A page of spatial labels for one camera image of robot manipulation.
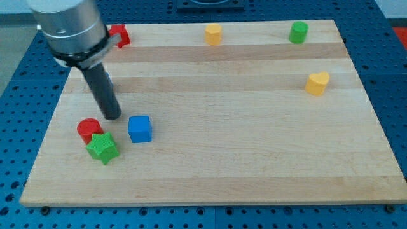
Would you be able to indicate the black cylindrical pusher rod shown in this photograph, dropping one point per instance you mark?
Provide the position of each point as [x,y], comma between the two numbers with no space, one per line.
[101,87]

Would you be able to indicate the red cylinder block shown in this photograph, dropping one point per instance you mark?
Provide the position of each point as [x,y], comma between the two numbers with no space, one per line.
[87,127]

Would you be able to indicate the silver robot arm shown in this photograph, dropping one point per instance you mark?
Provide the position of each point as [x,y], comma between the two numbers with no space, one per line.
[77,37]

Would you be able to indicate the blue cube block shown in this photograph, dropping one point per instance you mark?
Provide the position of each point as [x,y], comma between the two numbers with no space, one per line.
[140,129]

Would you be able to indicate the red star block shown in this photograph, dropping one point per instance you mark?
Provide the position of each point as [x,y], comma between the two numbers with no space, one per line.
[122,31]

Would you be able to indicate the green star block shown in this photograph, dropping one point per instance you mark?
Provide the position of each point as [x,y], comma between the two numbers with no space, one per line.
[102,147]

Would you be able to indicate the wooden board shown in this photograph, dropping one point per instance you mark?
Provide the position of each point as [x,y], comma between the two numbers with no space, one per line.
[231,125]

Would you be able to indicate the yellow hexagon block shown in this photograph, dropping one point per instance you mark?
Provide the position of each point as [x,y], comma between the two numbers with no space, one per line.
[213,34]

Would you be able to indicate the green cylinder block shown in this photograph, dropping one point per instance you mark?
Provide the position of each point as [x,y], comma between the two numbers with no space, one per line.
[298,32]

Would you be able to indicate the yellow heart block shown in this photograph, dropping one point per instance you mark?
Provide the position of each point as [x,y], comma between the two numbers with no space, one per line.
[316,83]

